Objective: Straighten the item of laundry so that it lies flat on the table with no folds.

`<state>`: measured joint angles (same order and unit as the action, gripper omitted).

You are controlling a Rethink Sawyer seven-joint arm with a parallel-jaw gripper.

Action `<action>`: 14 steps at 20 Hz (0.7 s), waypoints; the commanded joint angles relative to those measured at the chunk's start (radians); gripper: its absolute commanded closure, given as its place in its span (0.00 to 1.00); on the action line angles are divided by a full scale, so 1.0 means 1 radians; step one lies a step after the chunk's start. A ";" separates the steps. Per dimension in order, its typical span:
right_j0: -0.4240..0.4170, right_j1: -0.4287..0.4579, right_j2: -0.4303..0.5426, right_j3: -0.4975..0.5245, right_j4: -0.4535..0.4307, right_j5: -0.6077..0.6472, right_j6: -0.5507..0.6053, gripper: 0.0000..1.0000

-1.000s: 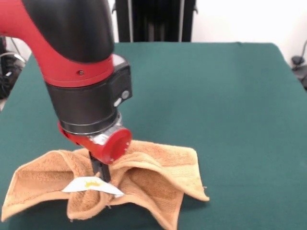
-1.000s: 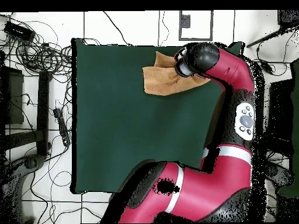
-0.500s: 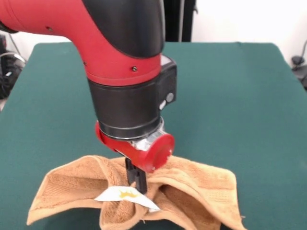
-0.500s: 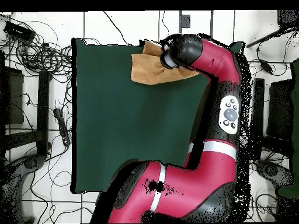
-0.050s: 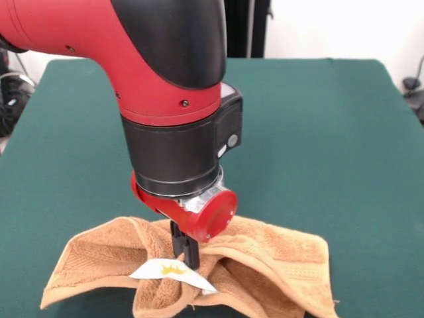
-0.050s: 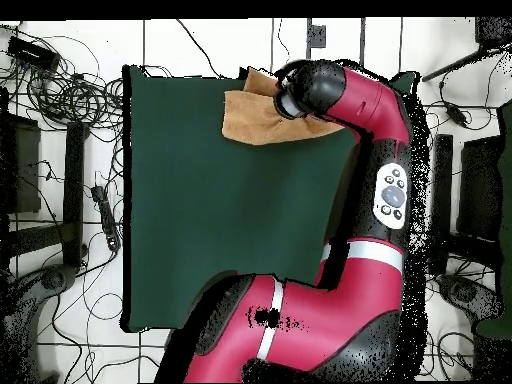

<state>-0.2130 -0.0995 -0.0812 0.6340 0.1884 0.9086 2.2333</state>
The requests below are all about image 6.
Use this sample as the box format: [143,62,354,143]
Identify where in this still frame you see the small grey square plate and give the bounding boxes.
[309,24,327,49]

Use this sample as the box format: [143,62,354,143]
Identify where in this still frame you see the grey floor frame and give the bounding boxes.
[305,17,366,67]

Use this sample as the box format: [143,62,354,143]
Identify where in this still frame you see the black flat case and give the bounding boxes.
[457,135,505,241]
[0,113,42,215]

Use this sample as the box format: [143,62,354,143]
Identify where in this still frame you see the black power adapter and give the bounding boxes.
[442,100,470,129]

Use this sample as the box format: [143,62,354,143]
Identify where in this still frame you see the black box on floor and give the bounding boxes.
[6,35,61,73]

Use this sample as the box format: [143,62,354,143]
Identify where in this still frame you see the dark green table cloth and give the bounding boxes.
[121,64,419,335]

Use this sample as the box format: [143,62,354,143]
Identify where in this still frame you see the black power strip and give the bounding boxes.
[90,184,122,253]

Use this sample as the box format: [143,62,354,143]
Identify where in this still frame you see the black tripod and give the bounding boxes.
[421,17,512,83]

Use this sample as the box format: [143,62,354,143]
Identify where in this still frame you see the black stand bar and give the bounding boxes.
[429,133,454,277]
[61,121,87,269]

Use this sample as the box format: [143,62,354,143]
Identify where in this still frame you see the tangled black cables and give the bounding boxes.
[0,23,125,133]

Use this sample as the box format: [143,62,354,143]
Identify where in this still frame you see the tan terry towel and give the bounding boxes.
[221,66,347,146]

